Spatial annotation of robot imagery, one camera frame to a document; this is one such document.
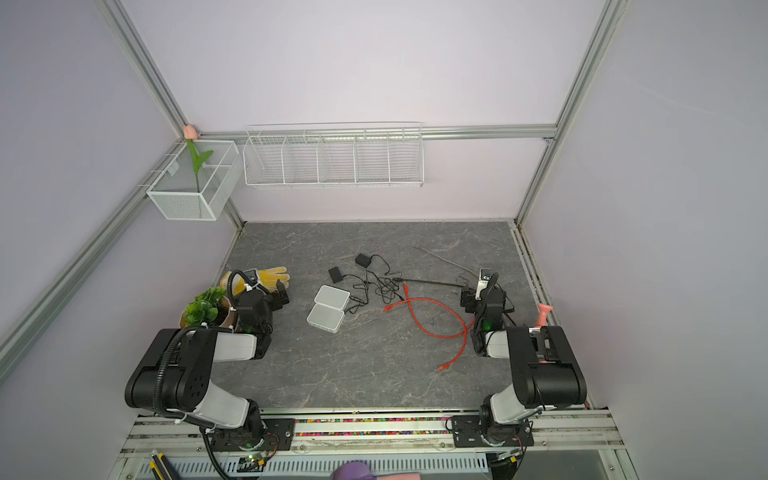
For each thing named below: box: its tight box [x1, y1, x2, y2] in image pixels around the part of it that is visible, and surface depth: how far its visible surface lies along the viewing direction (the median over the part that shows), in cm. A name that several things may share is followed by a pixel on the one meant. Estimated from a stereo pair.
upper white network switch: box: [314, 284, 351, 311], surface depth 99 cm
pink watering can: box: [536, 303, 553, 327], surface depth 86 cm
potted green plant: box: [179, 287, 231, 329], surface depth 81 cm
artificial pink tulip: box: [183, 125, 214, 193], surface depth 92 cm
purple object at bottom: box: [331, 461, 379, 480], surface depth 71 cm
